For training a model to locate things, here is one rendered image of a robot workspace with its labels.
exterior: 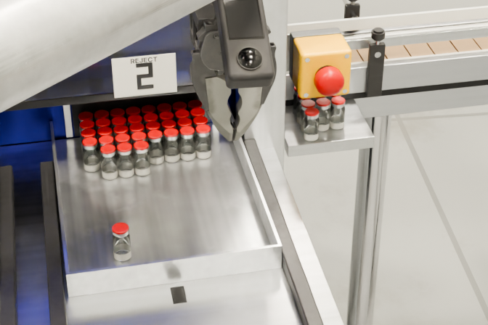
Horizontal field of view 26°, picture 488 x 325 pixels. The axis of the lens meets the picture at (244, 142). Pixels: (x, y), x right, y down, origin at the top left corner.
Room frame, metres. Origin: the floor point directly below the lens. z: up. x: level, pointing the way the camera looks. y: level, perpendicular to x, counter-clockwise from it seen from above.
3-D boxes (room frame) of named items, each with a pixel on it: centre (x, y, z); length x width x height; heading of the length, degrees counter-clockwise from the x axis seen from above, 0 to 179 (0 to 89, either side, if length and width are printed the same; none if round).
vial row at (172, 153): (1.22, 0.13, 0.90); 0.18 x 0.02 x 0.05; 102
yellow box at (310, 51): (1.30, -0.11, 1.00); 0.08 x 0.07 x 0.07; 11
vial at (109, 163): (1.19, 0.18, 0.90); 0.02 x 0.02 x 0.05
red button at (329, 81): (1.25, -0.12, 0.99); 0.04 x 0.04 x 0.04; 11
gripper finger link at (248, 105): (0.99, 0.00, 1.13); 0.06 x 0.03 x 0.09; 11
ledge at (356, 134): (1.34, -0.11, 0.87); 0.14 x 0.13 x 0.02; 11
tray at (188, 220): (1.13, 0.12, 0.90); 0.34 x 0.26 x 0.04; 12
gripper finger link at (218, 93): (0.99, 0.03, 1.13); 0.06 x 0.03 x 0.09; 11
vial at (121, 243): (1.01, 0.15, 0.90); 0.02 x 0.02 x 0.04
